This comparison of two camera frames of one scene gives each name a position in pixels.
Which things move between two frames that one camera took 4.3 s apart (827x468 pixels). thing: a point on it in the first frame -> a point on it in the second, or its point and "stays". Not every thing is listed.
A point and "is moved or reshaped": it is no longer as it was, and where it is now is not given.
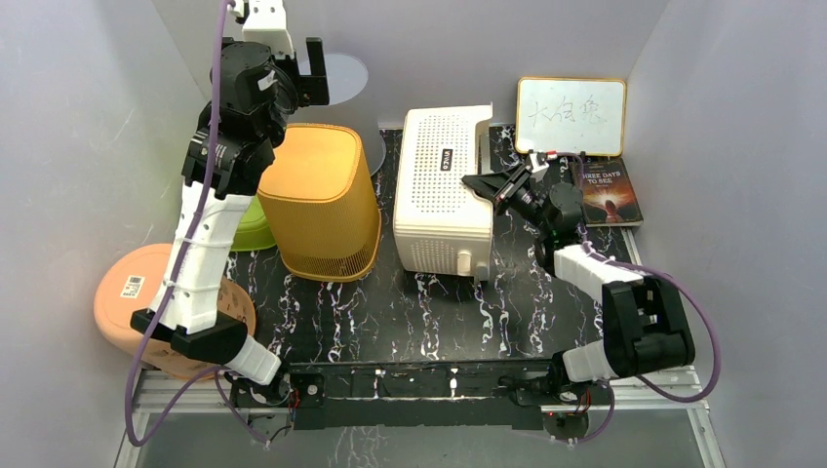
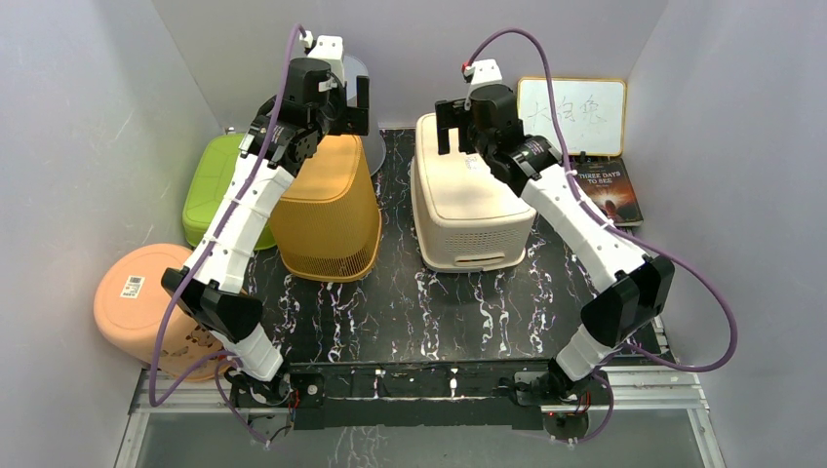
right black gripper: x=500 y=186 -> x=453 y=114
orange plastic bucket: x=129 y=283 stays
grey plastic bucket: x=348 y=104 stays
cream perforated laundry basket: x=443 y=226 is moved or reshaped
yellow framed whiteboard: x=570 y=115 stays
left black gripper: x=310 y=89 -> x=356 y=118
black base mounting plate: x=420 y=396 stays
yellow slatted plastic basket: x=320 y=206 stays
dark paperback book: x=608 y=195 stays
